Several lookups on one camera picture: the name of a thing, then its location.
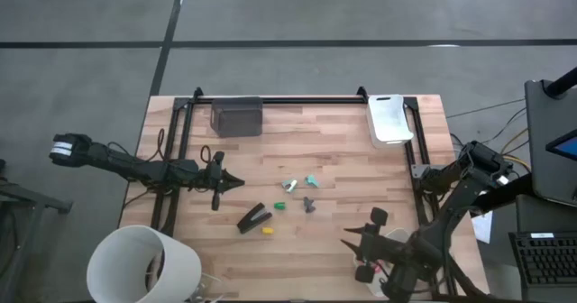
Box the white cylindrical lampshade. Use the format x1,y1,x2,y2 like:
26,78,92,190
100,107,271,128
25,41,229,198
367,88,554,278
86,225,203,303

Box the black pole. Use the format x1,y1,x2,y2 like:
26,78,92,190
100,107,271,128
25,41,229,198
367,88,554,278
546,66,577,99

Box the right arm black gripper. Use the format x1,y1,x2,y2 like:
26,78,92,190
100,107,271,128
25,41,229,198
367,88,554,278
343,207,409,284

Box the grey computer case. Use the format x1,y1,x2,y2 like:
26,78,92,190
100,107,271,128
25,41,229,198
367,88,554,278
524,79,577,207

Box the black metal stand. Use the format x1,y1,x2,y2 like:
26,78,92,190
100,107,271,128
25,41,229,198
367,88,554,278
0,158,73,303

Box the black side desk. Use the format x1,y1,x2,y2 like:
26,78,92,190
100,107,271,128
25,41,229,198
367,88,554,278
477,171,536,219

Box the black stapler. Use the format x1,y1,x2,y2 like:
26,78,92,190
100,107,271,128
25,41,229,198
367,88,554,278
236,202,273,235

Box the white paper sheet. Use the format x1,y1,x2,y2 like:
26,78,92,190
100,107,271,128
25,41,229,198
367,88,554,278
471,210,495,244

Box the white square plastic bin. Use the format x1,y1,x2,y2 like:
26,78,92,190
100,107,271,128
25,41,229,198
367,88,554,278
353,227,414,298

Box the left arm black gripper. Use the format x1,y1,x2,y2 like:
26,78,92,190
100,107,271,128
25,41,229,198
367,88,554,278
196,151,246,212

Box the blue lit screen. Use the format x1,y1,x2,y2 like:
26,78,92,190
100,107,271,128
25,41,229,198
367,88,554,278
545,129,577,162

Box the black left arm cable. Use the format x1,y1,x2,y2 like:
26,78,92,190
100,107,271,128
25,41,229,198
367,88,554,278
155,127,167,161

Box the yellow floor cable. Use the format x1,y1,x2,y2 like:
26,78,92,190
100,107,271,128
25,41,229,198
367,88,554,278
499,126,532,171

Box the black floor cable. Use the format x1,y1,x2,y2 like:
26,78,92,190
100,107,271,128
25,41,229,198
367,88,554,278
445,97,527,120

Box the black keyboard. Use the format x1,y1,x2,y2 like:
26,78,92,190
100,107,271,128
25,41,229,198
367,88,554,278
508,231,577,303

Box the black aluminium table frame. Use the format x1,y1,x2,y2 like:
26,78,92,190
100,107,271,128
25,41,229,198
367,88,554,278
151,86,490,302

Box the white rectangular plastic bin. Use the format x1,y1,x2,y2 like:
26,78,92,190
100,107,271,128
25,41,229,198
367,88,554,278
367,94,415,150

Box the dark grey plastic bin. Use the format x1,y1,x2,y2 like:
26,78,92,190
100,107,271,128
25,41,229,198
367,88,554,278
210,96,264,138

